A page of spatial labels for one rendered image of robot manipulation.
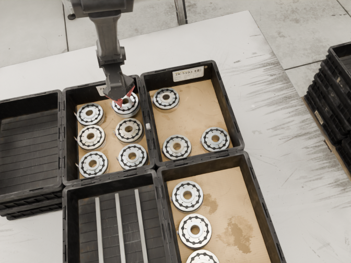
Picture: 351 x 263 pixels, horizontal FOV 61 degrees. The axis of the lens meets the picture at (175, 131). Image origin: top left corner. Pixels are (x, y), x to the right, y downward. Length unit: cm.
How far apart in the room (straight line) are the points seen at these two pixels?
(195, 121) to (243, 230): 43
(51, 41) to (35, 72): 127
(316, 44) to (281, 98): 138
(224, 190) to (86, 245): 48
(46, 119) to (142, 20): 176
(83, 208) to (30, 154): 32
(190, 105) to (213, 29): 60
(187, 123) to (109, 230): 47
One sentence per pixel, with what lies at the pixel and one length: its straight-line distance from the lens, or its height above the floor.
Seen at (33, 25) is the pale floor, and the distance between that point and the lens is 316.
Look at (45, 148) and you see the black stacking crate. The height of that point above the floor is 83.
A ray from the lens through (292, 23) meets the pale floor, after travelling 286.
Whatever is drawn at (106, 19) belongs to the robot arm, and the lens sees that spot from 62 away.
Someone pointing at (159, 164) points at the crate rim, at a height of 93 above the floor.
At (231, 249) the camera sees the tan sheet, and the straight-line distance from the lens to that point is 99.
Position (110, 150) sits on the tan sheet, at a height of 83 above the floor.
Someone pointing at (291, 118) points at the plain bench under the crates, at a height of 70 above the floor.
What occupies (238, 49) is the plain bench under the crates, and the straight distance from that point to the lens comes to 156.
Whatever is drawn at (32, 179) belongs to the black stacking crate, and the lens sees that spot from 119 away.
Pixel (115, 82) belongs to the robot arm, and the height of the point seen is 111.
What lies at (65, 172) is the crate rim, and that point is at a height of 93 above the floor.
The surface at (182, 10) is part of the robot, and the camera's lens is 181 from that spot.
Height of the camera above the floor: 180
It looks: 61 degrees down
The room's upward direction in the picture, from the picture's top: 7 degrees counter-clockwise
